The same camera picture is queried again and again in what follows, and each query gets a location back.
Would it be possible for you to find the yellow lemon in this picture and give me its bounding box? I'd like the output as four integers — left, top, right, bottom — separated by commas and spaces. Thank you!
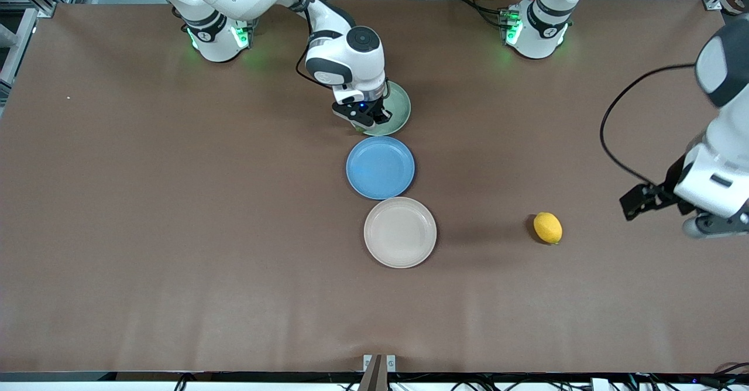
533, 211, 564, 245

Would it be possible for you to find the light green plate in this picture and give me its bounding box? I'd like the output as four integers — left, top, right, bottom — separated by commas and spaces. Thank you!
363, 81, 412, 137

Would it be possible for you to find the blue plate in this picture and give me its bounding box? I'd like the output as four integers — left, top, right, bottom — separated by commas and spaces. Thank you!
346, 136, 415, 200

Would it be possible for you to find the beige plate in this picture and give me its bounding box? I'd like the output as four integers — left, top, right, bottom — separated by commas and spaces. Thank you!
363, 197, 438, 269

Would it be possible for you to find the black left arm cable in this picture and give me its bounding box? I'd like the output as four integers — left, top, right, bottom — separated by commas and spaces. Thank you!
600, 63, 697, 187

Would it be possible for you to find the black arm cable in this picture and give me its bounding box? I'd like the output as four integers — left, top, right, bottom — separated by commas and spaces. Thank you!
294, 0, 319, 91
600, 63, 697, 187

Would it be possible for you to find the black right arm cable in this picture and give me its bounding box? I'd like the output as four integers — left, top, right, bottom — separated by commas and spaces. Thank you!
294, 0, 319, 91

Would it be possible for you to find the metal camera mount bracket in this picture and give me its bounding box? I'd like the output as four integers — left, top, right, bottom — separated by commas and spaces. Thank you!
362, 354, 397, 391

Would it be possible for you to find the upright aluminium frame post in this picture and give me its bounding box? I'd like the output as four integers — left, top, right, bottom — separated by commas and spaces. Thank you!
0, 8, 39, 108

